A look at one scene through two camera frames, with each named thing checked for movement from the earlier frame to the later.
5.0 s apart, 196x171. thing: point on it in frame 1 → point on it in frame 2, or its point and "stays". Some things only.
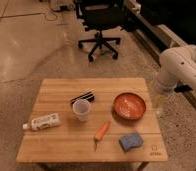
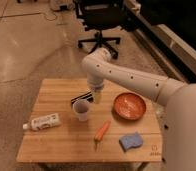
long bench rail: x=157 y=39 stays
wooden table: x=102 y=120 stays
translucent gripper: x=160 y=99 → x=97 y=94
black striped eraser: x=89 y=96 stays
